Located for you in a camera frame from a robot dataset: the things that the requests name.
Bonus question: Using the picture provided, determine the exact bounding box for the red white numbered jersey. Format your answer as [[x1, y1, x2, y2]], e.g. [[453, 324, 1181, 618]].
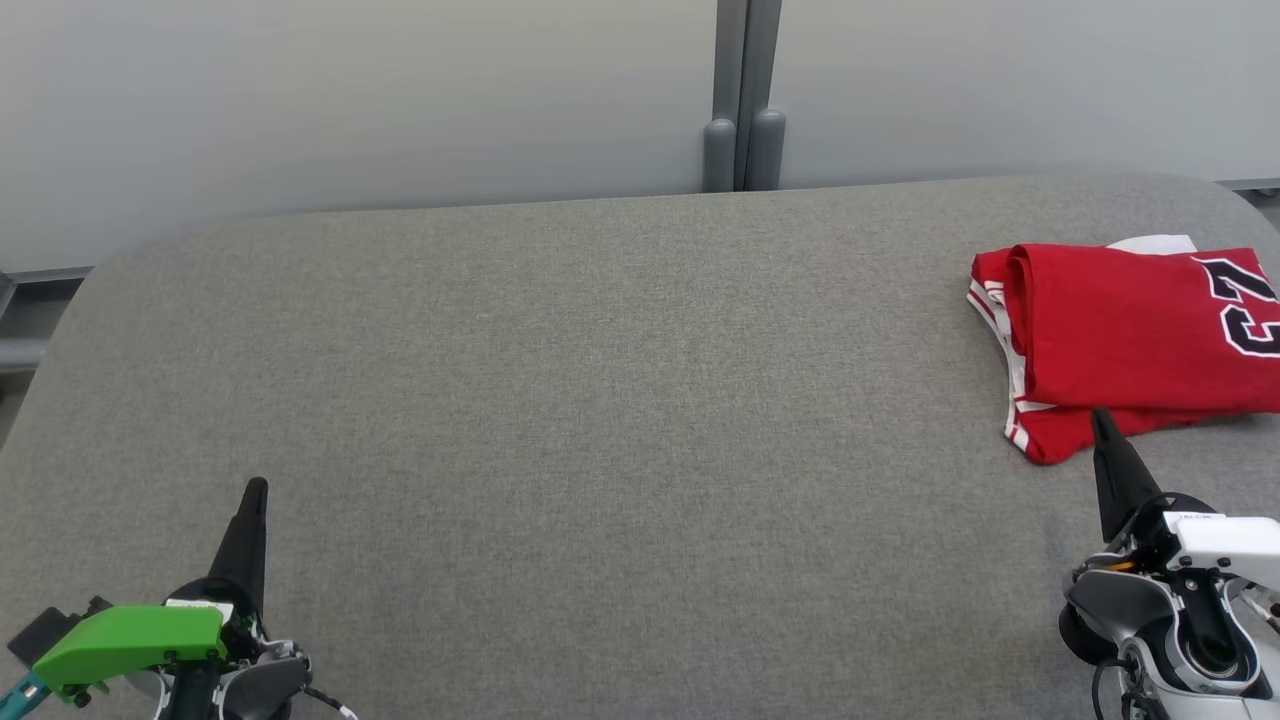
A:
[[1005, 235, 1280, 413]]

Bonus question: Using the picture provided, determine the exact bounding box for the red shorts white side stripe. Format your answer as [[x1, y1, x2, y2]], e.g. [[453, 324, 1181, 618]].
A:
[[967, 248, 1256, 466]]

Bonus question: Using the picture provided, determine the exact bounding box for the grey metal partition frame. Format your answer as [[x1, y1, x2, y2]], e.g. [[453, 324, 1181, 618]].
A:
[[0, 265, 98, 376]]

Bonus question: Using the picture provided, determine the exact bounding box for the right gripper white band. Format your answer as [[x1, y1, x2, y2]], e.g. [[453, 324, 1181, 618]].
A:
[[1092, 408, 1280, 583]]

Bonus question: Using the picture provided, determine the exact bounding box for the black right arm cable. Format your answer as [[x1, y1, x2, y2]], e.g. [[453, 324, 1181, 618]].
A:
[[1090, 655, 1166, 720]]

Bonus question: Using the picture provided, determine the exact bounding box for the grey partition post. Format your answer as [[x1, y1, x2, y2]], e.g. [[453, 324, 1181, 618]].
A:
[[702, 0, 787, 193]]

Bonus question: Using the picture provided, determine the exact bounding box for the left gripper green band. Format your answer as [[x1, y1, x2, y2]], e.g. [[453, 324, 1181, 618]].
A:
[[33, 478, 271, 701]]

